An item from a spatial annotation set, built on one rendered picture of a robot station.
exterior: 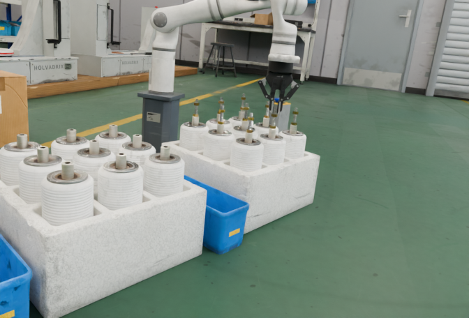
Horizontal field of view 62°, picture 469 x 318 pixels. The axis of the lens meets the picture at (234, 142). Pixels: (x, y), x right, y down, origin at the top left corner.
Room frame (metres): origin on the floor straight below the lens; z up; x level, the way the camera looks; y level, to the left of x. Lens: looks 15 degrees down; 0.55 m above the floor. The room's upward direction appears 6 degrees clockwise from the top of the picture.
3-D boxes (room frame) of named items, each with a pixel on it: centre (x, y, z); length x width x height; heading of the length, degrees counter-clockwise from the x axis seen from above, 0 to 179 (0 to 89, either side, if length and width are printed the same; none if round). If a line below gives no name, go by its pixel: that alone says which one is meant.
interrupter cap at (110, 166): (0.81, 0.24, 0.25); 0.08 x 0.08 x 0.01
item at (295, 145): (1.31, -0.20, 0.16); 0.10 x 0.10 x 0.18
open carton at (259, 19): (6.19, -0.28, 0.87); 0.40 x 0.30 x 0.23; 61
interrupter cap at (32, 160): (0.80, 0.41, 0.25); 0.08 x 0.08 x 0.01
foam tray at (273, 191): (1.30, -0.03, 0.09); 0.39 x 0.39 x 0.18; 49
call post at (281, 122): (1.57, -0.16, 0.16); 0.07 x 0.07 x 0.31; 49
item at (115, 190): (0.81, 0.24, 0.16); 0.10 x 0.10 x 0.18
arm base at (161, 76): (1.60, 0.32, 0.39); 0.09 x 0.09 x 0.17; 75
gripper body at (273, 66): (1.22, -0.12, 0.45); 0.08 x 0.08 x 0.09
